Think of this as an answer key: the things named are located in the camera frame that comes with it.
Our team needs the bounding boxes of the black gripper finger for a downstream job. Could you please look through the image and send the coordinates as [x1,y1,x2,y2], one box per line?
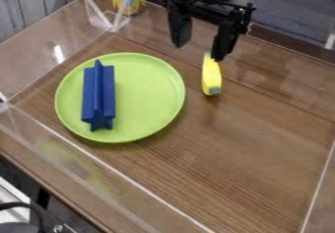
[211,12,241,62]
[167,1,192,48]

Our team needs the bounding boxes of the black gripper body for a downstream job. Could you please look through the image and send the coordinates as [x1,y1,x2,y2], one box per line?
[167,0,256,34]

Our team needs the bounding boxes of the yellow toy banana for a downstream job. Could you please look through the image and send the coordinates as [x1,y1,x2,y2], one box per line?
[201,53,223,96]

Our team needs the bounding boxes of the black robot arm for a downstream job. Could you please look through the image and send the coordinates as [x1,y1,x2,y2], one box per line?
[167,0,256,62]

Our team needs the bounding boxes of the lime green round plate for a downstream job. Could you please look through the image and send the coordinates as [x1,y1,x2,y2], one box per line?
[53,52,185,144]

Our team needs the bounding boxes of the blue star-shaped block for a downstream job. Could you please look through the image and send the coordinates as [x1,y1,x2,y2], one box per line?
[81,60,116,131]

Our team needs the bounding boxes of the clear acrylic tray walls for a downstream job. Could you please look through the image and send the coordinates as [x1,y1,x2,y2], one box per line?
[0,0,335,233]

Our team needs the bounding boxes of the clear acrylic corner bracket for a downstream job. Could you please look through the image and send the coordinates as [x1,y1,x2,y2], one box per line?
[84,0,130,33]

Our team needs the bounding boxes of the black cable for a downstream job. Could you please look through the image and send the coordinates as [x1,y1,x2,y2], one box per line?
[0,201,46,233]

